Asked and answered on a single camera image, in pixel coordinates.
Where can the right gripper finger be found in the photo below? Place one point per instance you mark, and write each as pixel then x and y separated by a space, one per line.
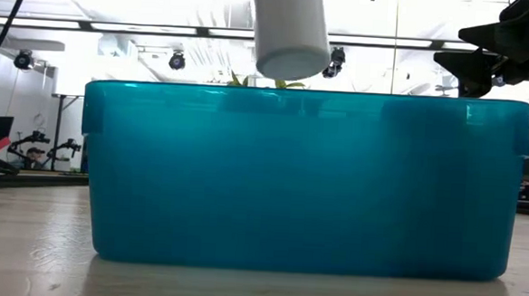
pixel 473 66
pixel 497 35

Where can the white pill bottle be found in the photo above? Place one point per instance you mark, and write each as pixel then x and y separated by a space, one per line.
pixel 289 27

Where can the small black robot arm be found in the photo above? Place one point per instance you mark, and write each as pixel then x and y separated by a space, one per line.
pixel 36 137
pixel 67 146

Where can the teal translucent plastic basket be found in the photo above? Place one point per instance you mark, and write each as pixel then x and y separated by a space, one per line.
pixel 303 182

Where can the green plant in white pot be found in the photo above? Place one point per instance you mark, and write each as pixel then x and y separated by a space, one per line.
pixel 286 84

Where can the black round spot lamp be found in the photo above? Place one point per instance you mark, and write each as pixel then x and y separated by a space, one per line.
pixel 177 62
pixel 23 59

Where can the person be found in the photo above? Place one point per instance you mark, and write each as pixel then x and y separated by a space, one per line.
pixel 35 156

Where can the overhead camera on mount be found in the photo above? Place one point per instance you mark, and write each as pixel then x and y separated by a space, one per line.
pixel 337 61

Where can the black overhead frame bar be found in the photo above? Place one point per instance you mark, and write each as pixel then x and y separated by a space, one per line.
pixel 116 27

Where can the black stand post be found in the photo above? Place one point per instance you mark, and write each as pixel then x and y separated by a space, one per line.
pixel 57 132

